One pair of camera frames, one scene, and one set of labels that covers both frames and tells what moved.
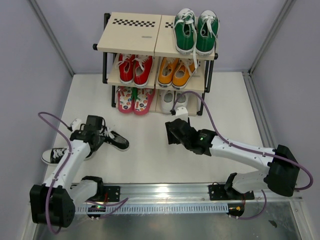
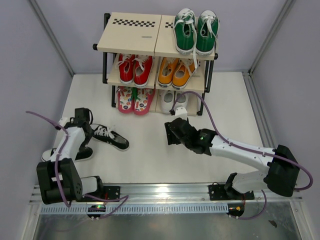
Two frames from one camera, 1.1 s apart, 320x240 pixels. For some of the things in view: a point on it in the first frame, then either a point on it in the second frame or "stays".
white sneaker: (167, 101) stays
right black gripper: (172, 138) stays
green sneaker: (207, 30) stays
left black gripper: (95, 148) -> (86, 140)
